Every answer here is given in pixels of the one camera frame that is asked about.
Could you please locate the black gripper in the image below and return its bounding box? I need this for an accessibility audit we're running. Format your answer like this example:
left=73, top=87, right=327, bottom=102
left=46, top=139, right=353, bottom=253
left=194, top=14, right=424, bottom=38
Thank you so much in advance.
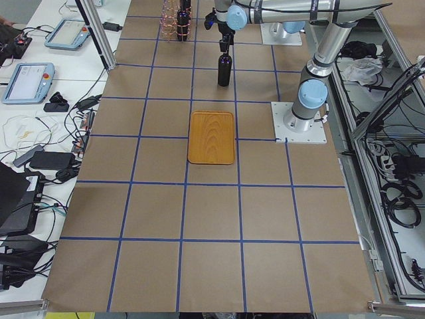
left=215, top=9, right=236, bottom=53

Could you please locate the dark wine bottle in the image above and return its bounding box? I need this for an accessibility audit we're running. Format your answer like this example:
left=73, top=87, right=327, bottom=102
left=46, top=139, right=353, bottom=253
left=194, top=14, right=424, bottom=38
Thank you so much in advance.
left=218, top=53, right=232, bottom=87
left=176, top=0, right=191, bottom=41

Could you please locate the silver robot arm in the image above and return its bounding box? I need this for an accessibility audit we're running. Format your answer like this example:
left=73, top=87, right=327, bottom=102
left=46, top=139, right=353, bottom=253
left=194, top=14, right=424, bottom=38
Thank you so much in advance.
left=204, top=0, right=390, bottom=133

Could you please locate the wooden tray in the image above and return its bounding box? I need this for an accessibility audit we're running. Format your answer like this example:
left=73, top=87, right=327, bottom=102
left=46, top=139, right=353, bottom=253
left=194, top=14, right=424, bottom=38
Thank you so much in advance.
left=187, top=110, right=235, bottom=165

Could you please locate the black power adapter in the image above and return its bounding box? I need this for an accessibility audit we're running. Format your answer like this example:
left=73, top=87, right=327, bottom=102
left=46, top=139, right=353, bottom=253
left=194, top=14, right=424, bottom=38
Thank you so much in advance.
left=29, top=151, right=75, bottom=170
left=102, top=22, right=123, bottom=32

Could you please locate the white crumpled cloth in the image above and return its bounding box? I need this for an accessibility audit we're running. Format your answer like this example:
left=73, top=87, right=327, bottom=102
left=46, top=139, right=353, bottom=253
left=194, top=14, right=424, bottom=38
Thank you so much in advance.
left=341, top=57, right=383, bottom=85

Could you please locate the blue teach pendant far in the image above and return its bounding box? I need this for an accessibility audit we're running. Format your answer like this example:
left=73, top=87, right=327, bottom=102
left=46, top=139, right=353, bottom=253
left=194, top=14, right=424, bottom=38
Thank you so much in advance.
left=44, top=19, right=90, bottom=51

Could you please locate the blue teach pendant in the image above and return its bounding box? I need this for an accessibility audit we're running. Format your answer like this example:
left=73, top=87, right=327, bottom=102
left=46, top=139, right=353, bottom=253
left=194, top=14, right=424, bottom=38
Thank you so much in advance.
left=1, top=62, right=55, bottom=104
left=44, top=19, right=90, bottom=51

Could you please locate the black small device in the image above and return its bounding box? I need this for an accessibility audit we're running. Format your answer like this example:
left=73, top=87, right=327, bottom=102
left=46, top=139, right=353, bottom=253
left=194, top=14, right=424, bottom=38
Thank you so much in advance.
left=43, top=92, right=70, bottom=112

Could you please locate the blue teach pendant near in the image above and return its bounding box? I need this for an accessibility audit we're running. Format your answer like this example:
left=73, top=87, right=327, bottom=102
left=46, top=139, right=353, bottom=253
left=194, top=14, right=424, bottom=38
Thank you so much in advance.
left=1, top=62, right=55, bottom=104

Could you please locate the black power adapter near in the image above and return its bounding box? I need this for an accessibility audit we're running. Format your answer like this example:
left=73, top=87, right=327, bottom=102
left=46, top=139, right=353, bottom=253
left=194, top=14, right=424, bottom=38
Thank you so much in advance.
left=29, top=151, right=75, bottom=170

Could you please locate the grey usb hub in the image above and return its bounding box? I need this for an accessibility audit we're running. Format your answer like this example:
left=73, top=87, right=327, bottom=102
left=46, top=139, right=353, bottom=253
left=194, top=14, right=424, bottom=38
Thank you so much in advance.
left=13, top=145, right=44, bottom=167

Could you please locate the black laptop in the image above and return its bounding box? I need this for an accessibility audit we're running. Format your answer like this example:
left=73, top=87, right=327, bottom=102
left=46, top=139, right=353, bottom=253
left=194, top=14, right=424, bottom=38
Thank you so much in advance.
left=1, top=163, right=44, bottom=237

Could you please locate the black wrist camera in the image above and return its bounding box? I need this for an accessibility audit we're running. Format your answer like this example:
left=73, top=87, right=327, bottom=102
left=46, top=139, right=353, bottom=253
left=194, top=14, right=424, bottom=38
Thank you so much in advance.
left=204, top=11, right=216, bottom=30

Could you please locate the copper wire bottle basket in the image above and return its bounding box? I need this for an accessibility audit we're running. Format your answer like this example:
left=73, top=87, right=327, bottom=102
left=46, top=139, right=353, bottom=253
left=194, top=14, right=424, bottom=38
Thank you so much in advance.
left=160, top=1, right=191, bottom=41

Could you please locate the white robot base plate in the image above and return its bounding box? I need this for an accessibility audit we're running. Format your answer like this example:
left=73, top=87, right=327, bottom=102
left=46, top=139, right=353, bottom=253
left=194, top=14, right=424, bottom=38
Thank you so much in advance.
left=271, top=102, right=327, bottom=144

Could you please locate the aluminium frame post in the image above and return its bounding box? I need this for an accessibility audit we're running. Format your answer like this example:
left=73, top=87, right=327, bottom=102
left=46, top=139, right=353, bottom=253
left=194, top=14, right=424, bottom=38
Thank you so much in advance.
left=76, top=0, right=116, bottom=72

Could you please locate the aluminium side frame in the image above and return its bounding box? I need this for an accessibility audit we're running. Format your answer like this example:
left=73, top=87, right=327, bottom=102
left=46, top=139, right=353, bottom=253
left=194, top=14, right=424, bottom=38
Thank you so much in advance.
left=328, top=1, right=424, bottom=318

